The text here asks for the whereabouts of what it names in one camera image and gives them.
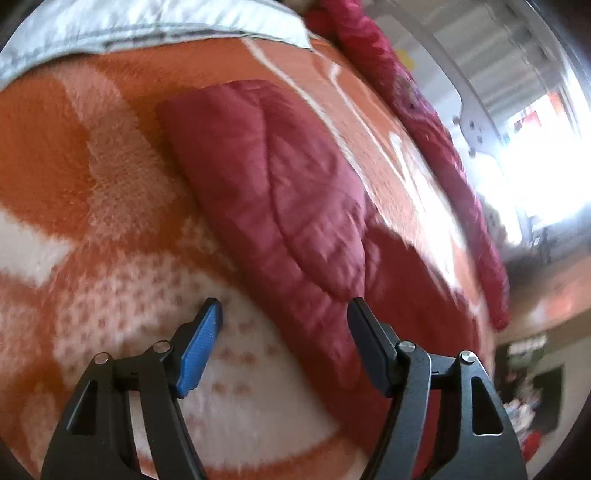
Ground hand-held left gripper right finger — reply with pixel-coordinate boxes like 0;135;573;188
347;298;528;480

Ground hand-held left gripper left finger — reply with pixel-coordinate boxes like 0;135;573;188
41;298;223;480

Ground red quilted jacket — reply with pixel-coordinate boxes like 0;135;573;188
154;79;490;480

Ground dark cabinet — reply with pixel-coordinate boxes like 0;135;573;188
496;332;566;457

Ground orange and white patterned blanket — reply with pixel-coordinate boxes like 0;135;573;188
0;37;499;480

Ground red patterned quilt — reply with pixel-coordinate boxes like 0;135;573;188
302;0;511;329

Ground silver grey pillow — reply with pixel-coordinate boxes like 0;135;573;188
0;0;310;86

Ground grey bed guard rail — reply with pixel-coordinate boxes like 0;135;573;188
379;0;578;158

